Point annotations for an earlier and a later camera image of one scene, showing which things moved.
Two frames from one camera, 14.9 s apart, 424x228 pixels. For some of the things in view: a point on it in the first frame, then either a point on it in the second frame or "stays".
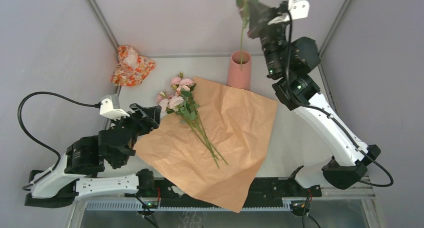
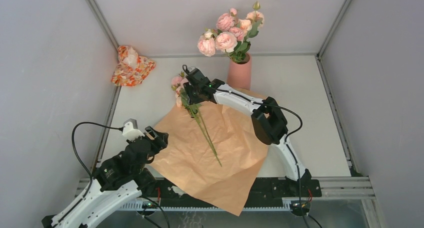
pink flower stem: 188,109 -> 183,100
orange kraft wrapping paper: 217,153 stays
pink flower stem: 169,104 -> 182,101
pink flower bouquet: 177,81 -> 226,37
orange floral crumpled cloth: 131,69 stays
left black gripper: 148,118 -> 160,141
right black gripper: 260,14 -> 188,88
